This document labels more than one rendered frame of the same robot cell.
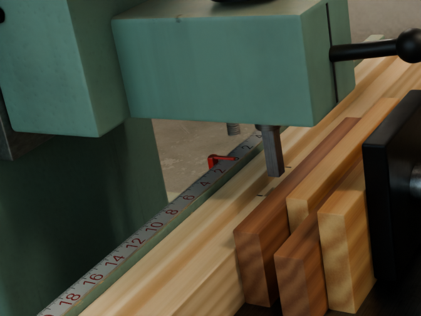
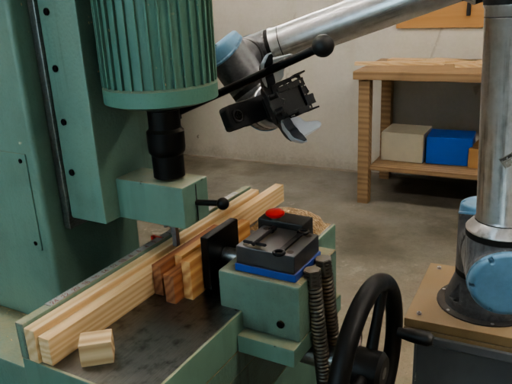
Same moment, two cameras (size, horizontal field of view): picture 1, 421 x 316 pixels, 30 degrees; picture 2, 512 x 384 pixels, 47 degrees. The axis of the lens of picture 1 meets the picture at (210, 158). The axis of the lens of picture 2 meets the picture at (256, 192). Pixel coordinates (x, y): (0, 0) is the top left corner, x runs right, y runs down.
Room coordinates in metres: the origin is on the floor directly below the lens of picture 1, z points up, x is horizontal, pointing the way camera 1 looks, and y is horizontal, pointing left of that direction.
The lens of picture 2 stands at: (-0.43, -0.11, 1.36)
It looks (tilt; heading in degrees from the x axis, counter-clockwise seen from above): 19 degrees down; 356
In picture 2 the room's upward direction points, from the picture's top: 3 degrees counter-clockwise
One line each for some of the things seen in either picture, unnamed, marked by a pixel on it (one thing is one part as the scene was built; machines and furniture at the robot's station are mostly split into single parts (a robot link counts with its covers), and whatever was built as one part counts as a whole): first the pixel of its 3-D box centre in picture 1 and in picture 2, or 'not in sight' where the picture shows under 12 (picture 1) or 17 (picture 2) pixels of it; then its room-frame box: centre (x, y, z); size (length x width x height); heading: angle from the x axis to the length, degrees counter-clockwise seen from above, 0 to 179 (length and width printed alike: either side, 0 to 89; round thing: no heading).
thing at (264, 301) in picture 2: not in sight; (280, 285); (0.38, -0.20, 0.92); 0.15 x 0.13 x 0.09; 145
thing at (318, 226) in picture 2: not in sight; (289, 218); (0.64, -0.26, 0.92); 0.14 x 0.09 x 0.04; 55
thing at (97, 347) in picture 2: not in sight; (97, 347); (0.25, 0.06, 0.92); 0.04 x 0.03 x 0.03; 95
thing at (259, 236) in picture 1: (312, 201); (190, 257); (0.48, -0.06, 0.93); 0.18 x 0.02 x 0.05; 145
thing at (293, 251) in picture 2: not in sight; (281, 241); (0.38, -0.21, 0.99); 0.13 x 0.11 x 0.06; 145
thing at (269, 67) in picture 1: (235, 63); (163, 200); (0.50, -0.03, 1.03); 0.14 x 0.07 x 0.09; 55
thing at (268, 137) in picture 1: (271, 140); (174, 232); (0.48, -0.04, 0.97); 0.01 x 0.01 x 0.05; 55
